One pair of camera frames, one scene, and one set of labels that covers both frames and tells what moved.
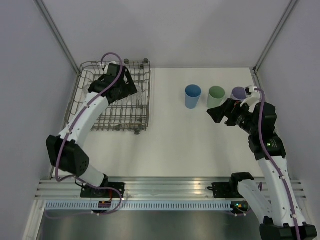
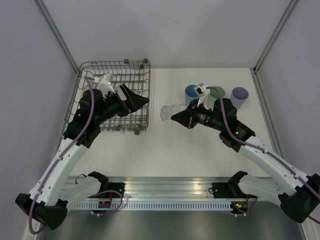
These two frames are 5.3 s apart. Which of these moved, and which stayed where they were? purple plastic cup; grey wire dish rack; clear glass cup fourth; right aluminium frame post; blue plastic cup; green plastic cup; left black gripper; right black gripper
Moved: right black gripper; left black gripper
Stayed: purple plastic cup; clear glass cup fourth; grey wire dish rack; green plastic cup; right aluminium frame post; blue plastic cup
